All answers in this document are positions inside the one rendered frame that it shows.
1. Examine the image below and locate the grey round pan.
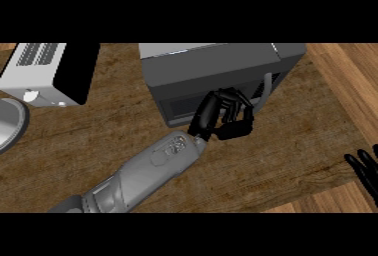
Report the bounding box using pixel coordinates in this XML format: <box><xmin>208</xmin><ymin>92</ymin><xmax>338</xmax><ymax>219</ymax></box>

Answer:
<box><xmin>0</xmin><ymin>97</ymin><xmax>31</xmax><ymax>155</ymax></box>

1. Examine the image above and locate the silver and black toaster oven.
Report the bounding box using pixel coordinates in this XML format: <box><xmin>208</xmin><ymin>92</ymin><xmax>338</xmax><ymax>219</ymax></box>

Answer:
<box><xmin>0</xmin><ymin>42</ymin><xmax>102</xmax><ymax>108</ymax></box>

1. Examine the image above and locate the grey microwave door handle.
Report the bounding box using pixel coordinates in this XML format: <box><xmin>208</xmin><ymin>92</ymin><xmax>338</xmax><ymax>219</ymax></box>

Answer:
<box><xmin>254</xmin><ymin>72</ymin><xmax>275</xmax><ymax>107</ymax></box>

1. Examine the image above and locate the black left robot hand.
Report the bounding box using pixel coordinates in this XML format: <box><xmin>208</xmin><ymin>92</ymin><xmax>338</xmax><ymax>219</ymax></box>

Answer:
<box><xmin>186</xmin><ymin>87</ymin><xmax>257</xmax><ymax>141</ymax></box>

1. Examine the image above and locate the dark grey microwave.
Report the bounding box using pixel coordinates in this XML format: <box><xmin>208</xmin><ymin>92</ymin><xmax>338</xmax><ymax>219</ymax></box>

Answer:
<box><xmin>137</xmin><ymin>42</ymin><xmax>309</xmax><ymax>129</ymax></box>

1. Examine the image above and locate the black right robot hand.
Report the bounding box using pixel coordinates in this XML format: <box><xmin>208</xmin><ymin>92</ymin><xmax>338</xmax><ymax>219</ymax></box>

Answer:
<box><xmin>343</xmin><ymin>143</ymin><xmax>378</xmax><ymax>208</ymax></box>

